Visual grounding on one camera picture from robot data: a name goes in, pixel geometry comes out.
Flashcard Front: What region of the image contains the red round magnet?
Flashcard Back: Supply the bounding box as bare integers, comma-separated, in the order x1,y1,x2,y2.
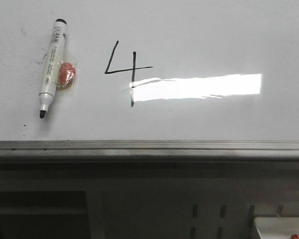
58,62,76,89

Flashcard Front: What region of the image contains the white perforated metal panel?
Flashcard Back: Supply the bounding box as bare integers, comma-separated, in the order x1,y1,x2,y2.
86,178,299,239

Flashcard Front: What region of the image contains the white whiteboard marker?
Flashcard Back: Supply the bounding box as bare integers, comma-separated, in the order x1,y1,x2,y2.
39,18,67,119

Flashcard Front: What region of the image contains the white box with red part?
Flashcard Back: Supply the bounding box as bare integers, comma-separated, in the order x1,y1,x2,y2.
251,217,299,239

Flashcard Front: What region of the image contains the dark grey cabinet block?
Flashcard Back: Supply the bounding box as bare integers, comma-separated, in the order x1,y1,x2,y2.
0,191,91,239

